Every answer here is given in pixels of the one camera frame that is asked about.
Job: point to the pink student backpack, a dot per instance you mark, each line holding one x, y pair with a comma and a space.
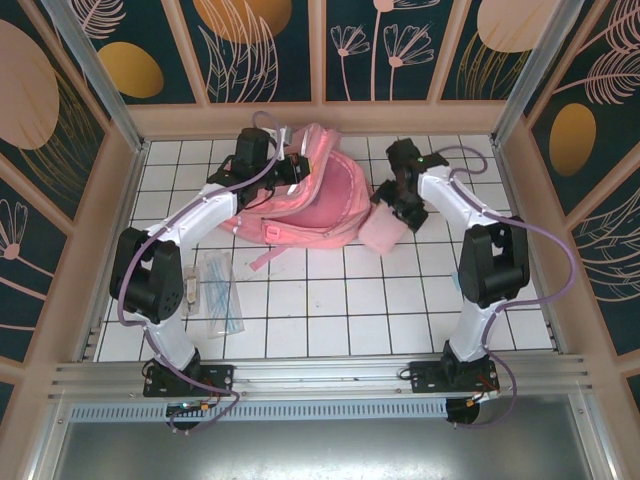
320, 200

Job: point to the pink pencil case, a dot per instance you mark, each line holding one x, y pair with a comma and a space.
382, 232

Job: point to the clear bag of blue pens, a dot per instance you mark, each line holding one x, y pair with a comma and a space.
220, 300

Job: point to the small clear plastic packet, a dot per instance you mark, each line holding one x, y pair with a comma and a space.
191, 295

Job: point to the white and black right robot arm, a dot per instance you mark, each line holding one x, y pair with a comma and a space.
450, 195

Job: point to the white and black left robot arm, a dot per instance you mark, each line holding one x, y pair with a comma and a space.
210, 207

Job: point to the yellow power connector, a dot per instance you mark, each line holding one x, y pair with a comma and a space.
482, 399

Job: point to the shiny metal sheet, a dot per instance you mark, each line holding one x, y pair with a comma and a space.
320, 450

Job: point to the small circuit board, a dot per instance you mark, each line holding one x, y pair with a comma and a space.
187, 406

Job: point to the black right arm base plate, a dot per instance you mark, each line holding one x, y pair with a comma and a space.
425, 375

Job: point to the aluminium frame post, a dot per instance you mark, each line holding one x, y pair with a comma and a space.
96, 75
539, 70

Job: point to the aluminium mounting rail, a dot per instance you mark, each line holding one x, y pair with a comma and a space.
325, 372

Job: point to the grey side bracket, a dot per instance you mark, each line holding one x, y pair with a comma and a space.
557, 340

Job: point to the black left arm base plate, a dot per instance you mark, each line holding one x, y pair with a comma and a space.
220, 377

